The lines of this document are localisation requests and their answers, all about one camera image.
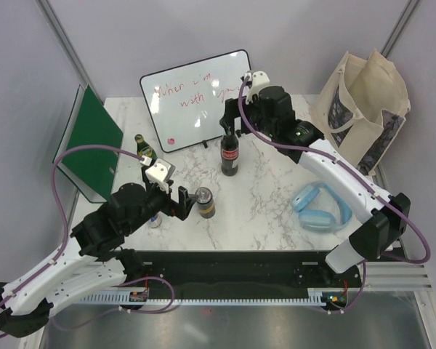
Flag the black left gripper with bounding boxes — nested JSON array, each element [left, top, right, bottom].
[[126, 166, 198, 234]]

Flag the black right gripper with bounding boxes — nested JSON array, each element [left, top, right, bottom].
[[220, 95, 277, 138]]

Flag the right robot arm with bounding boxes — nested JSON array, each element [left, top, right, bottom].
[[219, 86, 411, 286]]

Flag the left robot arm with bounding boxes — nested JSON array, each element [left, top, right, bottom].
[[0, 183, 197, 339]]

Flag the dark beverage can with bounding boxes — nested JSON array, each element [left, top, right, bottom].
[[195, 187, 216, 219]]

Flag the beige canvas tote bag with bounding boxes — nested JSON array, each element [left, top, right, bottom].
[[310, 50, 411, 176]]

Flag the cola glass bottle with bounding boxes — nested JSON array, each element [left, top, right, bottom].
[[220, 127, 239, 177]]

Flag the small white blue can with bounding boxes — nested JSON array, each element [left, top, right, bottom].
[[148, 214, 162, 228]]

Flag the whiteboard with red writing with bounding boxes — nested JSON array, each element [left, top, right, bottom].
[[140, 49, 251, 153]]

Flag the green bottle far left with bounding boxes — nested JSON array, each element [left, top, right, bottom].
[[134, 134, 158, 165]]

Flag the green binder folder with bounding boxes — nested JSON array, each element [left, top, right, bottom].
[[54, 86, 124, 204]]

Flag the light blue headphones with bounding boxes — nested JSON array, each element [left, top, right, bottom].
[[291, 182, 352, 233]]

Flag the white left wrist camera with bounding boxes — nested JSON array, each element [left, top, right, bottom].
[[145, 158, 176, 193]]

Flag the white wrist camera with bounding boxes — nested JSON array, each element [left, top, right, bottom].
[[145, 158, 176, 193], [242, 71, 270, 105]]

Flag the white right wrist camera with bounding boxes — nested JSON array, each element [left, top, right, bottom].
[[242, 71, 270, 105]]

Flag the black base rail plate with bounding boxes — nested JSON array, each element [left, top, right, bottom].
[[127, 251, 361, 295]]

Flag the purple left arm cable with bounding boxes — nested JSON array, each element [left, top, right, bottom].
[[0, 144, 150, 337]]

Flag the white slotted cable duct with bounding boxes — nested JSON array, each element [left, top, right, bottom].
[[78, 284, 340, 306]]

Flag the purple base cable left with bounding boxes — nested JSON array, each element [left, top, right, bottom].
[[50, 276, 175, 332]]

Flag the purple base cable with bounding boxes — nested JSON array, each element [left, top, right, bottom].
[[321, 260, 368, 316], [50, 276, 175, 332]]

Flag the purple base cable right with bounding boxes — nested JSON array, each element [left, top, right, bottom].
[[321, 260, 368, 316]]

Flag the aluminium extrusion rail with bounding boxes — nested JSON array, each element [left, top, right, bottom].
[[364, 262, 432, 292]]

